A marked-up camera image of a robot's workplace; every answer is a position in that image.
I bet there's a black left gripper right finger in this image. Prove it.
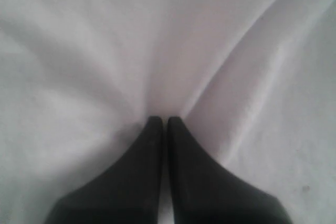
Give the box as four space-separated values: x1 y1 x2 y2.
167 117 289 223

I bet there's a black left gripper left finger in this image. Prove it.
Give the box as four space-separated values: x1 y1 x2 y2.
46 116 163 223

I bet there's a white t-shirt red print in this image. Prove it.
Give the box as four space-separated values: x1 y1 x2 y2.
1 0 335 223

